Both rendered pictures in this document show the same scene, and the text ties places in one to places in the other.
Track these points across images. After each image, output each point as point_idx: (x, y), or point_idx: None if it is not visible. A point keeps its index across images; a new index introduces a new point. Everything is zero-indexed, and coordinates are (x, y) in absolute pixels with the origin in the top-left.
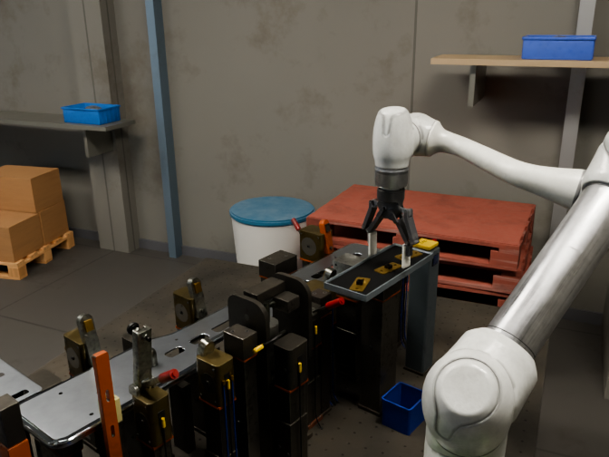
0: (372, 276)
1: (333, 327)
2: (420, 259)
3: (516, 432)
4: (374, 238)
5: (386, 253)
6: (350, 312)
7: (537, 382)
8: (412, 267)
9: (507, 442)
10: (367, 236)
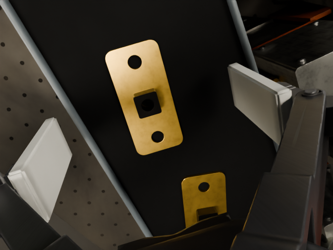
0: (111, 5)
1: None
2: (160, 227)
3: (14, 156)
4: (262, 116)
5: (262, 163)
6: (256, 41)
7: (89, 233)
8: (109, 178)
9: (0, 136)
10: (299, 90)
